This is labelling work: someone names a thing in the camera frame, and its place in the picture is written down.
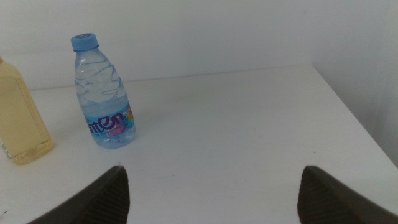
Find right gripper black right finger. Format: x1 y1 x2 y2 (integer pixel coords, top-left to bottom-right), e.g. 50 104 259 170
297 165 398 224

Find yellow tea bottle white cap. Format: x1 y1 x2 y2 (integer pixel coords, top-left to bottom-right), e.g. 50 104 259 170
0 55 55 166

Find clear water bottle blue cap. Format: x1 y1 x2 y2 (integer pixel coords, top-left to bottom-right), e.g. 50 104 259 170
70 32 137 150

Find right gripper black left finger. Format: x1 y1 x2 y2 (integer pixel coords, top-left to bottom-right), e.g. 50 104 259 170
27 165 131 224

